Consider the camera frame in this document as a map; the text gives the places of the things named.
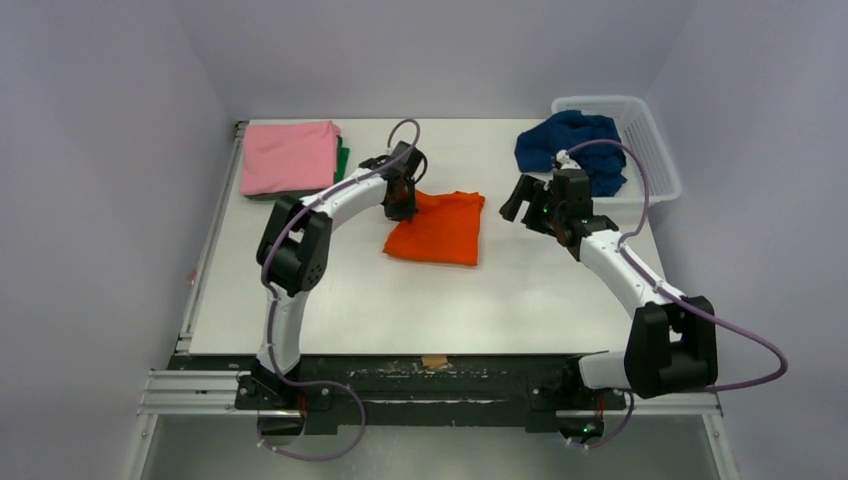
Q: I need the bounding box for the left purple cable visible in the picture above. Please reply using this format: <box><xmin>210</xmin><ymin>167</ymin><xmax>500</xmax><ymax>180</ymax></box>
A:
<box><xmin>254</xmin><ymin>119</ymin><xmax>422</xmax><ymax>463</ymax></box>

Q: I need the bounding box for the aluminium table frame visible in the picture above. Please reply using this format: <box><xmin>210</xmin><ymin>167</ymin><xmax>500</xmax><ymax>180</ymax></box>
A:
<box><xmin>139</xmin><ymin>137</ymin><xmax>718</xmax><ymax>452</ymax></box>

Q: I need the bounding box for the white plastic basket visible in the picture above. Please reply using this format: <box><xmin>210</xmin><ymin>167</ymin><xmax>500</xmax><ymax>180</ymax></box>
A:
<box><xmin>551</xmin><ymin>95</ymin><xmax>681</xmax><ymax>206</ymax></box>

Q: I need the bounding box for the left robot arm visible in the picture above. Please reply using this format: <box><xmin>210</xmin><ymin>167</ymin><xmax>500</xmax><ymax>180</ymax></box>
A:
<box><xmin>235</xmin><ymin>142</ymin><xmax>429</xmax><ymax>410</ymax></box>

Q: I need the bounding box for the orange t shirt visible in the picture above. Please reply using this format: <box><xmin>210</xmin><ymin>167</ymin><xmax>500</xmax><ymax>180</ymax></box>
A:
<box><xmin>383</xmin><ymin>191</ymin><xmax>486</xmax><ymax>267</ymax></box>

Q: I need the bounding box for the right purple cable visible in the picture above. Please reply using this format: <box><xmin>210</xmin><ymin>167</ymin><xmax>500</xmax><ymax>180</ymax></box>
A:
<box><xmin>553</xmin><ymin>139</ymin><xmax>790</xmax><ymax>450</ymax></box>

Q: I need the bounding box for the brown tape piece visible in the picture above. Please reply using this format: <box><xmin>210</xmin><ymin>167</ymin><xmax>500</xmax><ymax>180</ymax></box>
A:
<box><xmin>421</xmin><ymin>355</ymin><xmax>451</xmax><ymax>371</ymax></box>

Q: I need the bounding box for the purple cable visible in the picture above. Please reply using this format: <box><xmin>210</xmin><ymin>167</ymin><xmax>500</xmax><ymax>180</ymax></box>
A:
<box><xmin>553</xmin><ymin>139</ymin><xmax>790</xmax><ymax>450</ymax></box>
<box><xmin>254</xmin><ymin>119</ymin><xmax>422</xmax><ymax>463</ymax></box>

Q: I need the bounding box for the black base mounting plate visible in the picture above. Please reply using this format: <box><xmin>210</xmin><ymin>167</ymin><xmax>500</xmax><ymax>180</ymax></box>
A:
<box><xmin>168</xmin><ymin>354</ymin><xmax>625</xmax><ymax>440</ymax></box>

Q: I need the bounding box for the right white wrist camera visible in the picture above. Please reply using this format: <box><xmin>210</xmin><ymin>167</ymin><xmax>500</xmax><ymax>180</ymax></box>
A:
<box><xmin>551</xmin><ymin>150</ymin><xmax>580</xmax><ymax>172</ymax></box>

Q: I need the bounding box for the folded green t shirt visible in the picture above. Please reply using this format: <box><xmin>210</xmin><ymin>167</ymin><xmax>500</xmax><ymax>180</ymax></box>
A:
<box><xmin>246</xmin><ymin>136</ymin><xmax>350</xmax><ymax>201</ymax></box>

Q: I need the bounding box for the blue t shirt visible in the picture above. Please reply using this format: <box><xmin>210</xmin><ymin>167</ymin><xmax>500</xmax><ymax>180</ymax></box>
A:
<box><xmin>514</xmin><ymin>110</ymin><xmax>627</xmax><ymax>197</ymax></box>

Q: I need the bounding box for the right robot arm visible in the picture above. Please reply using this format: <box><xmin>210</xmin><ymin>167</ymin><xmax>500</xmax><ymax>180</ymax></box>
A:
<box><xmin>499</xmin><ymin>168</ymin><xmax>718</xmax><ymax>407</ymax></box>

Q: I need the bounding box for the folded pink t shirt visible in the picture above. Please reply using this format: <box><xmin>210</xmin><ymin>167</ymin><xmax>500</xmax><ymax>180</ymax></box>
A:
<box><xmin>240</xmin><ymin>121</ymin><xmax>341</xmax><ymax>197</ymax></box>

